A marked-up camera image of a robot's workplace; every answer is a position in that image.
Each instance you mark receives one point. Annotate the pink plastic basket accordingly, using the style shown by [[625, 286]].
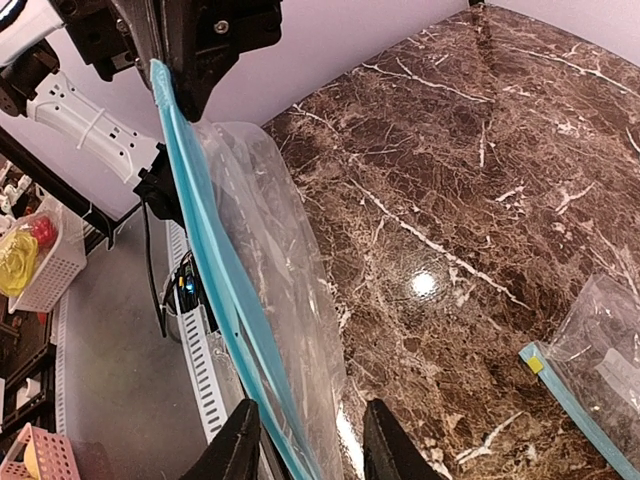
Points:
[[39, 454]]

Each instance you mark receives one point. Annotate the red toy berry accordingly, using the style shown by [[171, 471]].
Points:
[[44, 231]]

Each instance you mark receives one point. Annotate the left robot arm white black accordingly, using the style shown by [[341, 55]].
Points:
[[33, 86]]

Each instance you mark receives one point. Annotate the yellow toy flower food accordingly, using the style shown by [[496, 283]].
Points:
[[19, 251]]

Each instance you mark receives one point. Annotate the white basket off table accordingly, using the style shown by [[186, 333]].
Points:
[[59, 267]]

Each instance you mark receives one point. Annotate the clear zip bag blue zipper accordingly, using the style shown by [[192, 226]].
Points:
[[261, 270]]

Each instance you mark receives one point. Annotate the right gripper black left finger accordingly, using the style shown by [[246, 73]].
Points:
[[234, 452]]

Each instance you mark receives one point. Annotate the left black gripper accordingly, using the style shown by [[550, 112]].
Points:
[[199, 41]]

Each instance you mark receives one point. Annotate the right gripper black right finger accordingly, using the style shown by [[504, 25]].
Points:
[[388, 451]]

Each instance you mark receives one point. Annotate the white slotted cable duct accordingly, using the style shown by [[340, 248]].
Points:
[[211, 379]]

